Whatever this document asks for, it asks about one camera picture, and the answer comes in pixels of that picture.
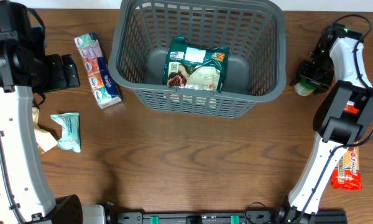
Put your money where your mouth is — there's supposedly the green lid glass jar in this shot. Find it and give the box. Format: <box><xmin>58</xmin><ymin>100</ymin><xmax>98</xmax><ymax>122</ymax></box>
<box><xmin>294</xmin><ymin>78</ymin><xmax>316</xmax><ymax>96</ymax></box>

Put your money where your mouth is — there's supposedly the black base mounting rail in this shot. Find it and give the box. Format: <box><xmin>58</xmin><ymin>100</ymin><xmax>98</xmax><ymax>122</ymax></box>
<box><xmin>104</xmin><ymin>203</ymin><xmax>348</xmax><ymax>224</ymax></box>

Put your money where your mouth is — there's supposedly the green coffee bean bag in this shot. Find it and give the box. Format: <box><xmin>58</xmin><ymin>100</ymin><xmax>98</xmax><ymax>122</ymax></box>
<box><xmin>163</xmin><ymin>35</ymin><xmax>229</xmax><ymax>92</ymax></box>

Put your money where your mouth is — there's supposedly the teal wet wipes pack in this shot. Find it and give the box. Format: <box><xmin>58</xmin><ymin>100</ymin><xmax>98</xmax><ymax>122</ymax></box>
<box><xmin>50</xmin><ymin>113</ymin><xmax>81</xmax><ymax>153</ymax></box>

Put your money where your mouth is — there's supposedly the Kleenex tissue multipack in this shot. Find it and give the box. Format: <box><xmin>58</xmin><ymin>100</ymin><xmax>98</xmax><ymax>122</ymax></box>
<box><xmin>74</xmin><ymin>32</ymin><xmax>122</xmax><ymax>109</ymax></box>

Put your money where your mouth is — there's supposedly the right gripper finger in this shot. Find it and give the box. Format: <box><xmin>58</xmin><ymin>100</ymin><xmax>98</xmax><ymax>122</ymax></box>
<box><xmin>307</xmin><ymin>79</ymin><xmax>331</xmax><ymax>94</ymax></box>
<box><xmin>290</xmin><ymin>60</ymin><xmax>311</xmax><ymax>86</ymax></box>

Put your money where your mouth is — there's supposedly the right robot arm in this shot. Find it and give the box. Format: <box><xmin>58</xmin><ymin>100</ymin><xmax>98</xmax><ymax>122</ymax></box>
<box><xmin>273</xmin><ymin>22</ymin><xmax>373</xmax><ymax>223</ymax></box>

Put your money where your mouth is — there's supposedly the San Remo spaghetti packet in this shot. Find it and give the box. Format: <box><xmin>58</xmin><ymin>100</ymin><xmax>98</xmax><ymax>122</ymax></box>
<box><xmin>330</xmin><ymin>104</ymin><xmax>363</xmax><ymax>191</ymax></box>

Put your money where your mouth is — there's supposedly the beige crumpled snack bag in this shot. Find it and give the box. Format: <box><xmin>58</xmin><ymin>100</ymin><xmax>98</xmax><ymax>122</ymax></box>
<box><xmin>32</xmin><ymin>106</ymin><xmax>57</xmax><ymax>155</ymax></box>

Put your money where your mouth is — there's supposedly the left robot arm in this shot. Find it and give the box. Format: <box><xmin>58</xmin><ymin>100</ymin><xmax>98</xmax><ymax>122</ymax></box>
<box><xmin>0</xmin><ymin>1</ymin><xmax>83</xmax><ymax>223</ymax></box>

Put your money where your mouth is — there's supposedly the grey plastic basket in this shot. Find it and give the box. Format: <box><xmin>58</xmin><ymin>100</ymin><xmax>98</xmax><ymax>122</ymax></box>
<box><xmin>109</xmin><ymin>0</ymin><xmax>287</xmax><ymax>118</ymax></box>

